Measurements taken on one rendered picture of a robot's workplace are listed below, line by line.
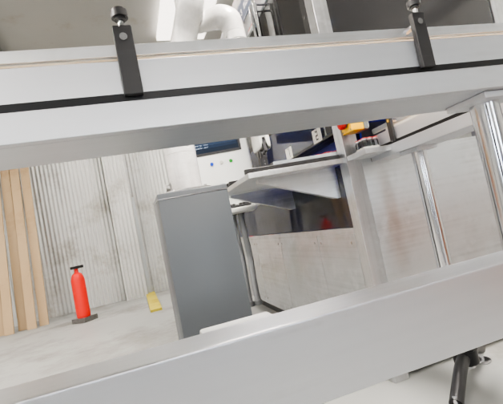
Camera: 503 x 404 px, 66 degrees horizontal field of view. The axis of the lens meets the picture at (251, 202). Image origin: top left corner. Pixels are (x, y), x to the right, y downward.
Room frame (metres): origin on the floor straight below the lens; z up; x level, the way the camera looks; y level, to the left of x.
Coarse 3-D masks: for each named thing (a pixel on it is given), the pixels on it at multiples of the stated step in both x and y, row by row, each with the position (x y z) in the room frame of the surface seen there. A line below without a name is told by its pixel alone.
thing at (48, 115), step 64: (0, 64) 0.46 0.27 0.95; (128, 64) 0.47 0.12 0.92; (192, 64) 0.50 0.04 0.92; (256, 64) 0.53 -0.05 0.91; (320, 64) 0.56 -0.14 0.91; (384, 64) 0.59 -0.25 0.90; (448, 64) 0.62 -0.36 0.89; (0, 128) 0.44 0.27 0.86; (64, 128) 0.46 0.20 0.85; (128, 128) 0.48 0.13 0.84; (192, 128) 0.53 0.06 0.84; (256, 128) 0.60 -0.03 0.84
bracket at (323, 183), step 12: (324, 168) 1.57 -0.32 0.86; (264, 180) 1.50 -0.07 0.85; (276, 180) 1.51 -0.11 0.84; (288, 180) 1.52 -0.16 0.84; (300, 180) 1.54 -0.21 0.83; (312, 180) 1.55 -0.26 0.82; (324, 180) 1.57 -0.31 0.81; (336, 180) 1.58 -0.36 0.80; (312, 192) 1.55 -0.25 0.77; (324, 192) 1.56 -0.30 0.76; (336, 192) 1.58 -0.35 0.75
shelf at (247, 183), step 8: (328, 160) 1.48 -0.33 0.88; (336, 160) 1.49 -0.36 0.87; (280, 168) 1.43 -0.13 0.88; (288, 168) 1.44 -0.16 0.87; (296, 168) 1.44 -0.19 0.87; (304, 168) 1.45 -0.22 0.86; (312, 168) 1.49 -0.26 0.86; (320, 168) 1.55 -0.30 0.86; (248, 176) 1.39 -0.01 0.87; (256, 176) 1.40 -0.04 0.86; (264, 176) 1.43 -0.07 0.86; (272, 176) 1.49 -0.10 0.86; (232, 184) 1.64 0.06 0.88; (240, 184) 1.54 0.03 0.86; (248, 184) 1.60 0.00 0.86; (256, 184) 1.67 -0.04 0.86; (232, 192) 1.82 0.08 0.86; (240, 192) 1.91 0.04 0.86
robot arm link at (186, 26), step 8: (184, 0) 1.38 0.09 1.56; (192, 0) 1.38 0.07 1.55; (200, 0) 1.40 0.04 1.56; (176, 8) 1.40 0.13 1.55; (184, 8) 1.39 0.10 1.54; (192, 8) 1.39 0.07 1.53; (200, 8) 1.41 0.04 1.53; (176, 16) 1.41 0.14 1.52; (184, 16) 1.41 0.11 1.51; (192, 16) 1.41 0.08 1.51; (200, 16) 1.42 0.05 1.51; (176, 24) 1.43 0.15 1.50; (184, 24) 1.42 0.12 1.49; (192, 24) 1.43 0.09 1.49; (176, 32) 1.43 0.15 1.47; (184, 32) 1.43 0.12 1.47; (192, 32) 1.44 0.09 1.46; (176, 40) 1.43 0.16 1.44; (184, 40) 1.43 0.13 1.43; (192, 40) 1.45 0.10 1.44
